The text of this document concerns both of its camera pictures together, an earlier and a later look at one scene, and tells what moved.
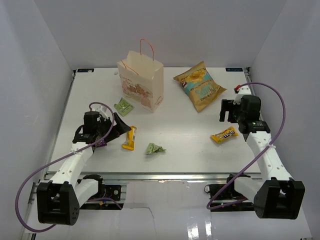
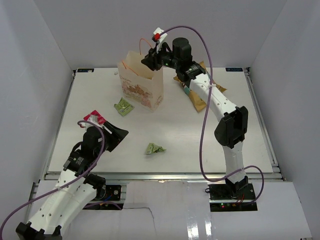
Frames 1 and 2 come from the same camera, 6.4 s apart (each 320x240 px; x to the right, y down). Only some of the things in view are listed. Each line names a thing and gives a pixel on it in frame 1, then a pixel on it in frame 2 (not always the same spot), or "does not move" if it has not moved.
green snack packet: (123, 107) does not move
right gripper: (228, 105) to (153, 58)
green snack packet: (153, 148) does not move
